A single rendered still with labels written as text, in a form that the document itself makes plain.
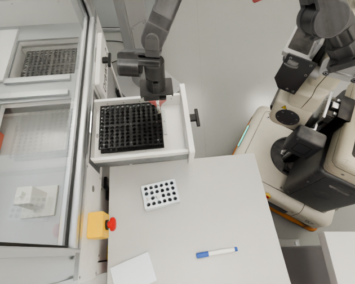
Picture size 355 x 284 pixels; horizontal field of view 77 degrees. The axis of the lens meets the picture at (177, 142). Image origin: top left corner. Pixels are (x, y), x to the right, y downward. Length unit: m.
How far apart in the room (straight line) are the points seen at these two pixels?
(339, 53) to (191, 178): 0.58
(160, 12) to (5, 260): 0.56
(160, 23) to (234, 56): 1.85
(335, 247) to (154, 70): 0.83
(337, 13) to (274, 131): 1.07
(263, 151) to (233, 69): 1.02
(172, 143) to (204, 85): 1.32
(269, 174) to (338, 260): 0.66
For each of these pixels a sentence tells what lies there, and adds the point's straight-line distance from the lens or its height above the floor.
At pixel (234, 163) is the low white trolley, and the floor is 0.76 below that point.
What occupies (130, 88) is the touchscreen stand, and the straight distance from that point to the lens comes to 2.05.
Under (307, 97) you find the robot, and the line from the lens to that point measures 1.04.
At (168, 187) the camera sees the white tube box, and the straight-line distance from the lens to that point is 0.82.
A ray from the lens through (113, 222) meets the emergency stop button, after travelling 0.73.
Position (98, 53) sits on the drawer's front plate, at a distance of 1.03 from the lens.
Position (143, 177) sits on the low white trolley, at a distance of 0.88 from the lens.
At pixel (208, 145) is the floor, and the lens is 1.78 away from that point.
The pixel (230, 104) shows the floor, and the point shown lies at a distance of 2.02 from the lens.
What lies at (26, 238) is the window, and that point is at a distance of 0.51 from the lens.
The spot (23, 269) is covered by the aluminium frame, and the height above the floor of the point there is 1.18.
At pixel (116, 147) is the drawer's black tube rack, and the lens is 0.79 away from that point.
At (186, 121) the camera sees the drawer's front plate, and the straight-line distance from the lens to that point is 0.78.
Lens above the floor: 1.59
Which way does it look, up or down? 64 degrees down
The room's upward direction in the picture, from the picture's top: 2 degrees clockwise
